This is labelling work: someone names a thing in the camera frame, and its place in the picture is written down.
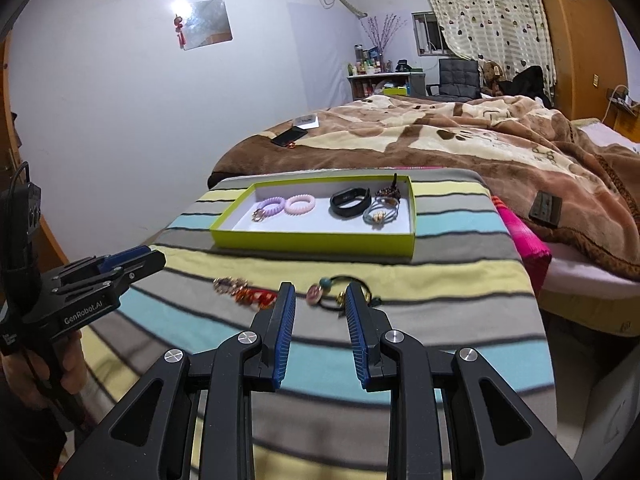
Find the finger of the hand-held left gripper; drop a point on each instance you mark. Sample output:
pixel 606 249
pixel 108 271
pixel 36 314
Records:
pixel 145 265
pixel 117 259

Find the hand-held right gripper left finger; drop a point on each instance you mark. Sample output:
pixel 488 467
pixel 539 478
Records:
pixel 282 335

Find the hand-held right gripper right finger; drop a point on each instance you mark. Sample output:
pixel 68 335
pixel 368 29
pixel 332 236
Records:
pixel 357 335

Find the green cardboard box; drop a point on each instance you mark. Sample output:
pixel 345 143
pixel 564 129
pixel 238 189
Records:
pixel 310 242

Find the black wristband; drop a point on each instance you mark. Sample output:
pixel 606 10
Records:
pixel 345 213

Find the brown hair clip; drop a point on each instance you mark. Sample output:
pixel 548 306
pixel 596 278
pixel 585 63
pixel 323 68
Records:
pixel 387 190

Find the person's left forearm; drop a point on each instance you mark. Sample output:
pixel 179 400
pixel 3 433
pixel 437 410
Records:
pixel 25 450

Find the person's left hand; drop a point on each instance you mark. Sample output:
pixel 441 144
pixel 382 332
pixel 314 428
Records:
pixel 75 370

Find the striped bed sheet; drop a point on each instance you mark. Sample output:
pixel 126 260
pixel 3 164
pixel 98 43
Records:
pixel 450 310

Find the pink striped mat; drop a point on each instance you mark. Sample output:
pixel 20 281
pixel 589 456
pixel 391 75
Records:
pixel 525 250

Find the black phone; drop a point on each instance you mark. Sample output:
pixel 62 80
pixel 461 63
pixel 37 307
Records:
pixel 289 137

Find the brown patterned blanket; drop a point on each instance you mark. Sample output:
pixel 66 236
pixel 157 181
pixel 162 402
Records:
pixel 450 145

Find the white booklet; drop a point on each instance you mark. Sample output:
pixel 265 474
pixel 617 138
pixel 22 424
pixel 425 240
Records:
pixel 305 121

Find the dark rectangular case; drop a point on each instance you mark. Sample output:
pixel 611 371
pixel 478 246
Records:
pixel 546 208

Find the red hanging ornament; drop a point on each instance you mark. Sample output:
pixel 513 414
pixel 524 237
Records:
pixel 178 30

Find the white desk shelf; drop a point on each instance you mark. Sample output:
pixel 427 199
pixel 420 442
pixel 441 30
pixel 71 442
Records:
pixel 365 85

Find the row of bottles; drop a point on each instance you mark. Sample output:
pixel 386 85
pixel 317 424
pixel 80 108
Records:
pixel 367 62

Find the black desk device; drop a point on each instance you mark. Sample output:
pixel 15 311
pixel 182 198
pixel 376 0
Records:
pixel 403 66

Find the black office chair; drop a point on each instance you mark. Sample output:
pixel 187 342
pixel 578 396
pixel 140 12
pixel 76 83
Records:
pixel 457 77

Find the brown teddy bear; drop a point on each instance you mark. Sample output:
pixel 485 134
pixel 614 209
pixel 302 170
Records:
pixel 492 77

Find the black jacket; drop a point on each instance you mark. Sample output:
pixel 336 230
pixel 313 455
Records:
pixel 525 85

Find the purple flower branches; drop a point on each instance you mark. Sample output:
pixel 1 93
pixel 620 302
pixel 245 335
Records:
pixel 385 35

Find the window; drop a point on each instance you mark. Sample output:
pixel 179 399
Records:
pixel 427 32

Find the pale pink bed sheet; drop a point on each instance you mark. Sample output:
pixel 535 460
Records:
pixel 610 135

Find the patterned curtain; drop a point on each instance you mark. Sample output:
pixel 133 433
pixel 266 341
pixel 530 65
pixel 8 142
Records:
pixel 490 15

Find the power strip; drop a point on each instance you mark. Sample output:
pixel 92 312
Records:
pixel 622 97

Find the wooden wardrobe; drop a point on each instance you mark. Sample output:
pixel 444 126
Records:
pixel 580 35

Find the square wall mirror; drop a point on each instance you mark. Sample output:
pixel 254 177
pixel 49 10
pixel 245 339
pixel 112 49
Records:
pixel 210 25

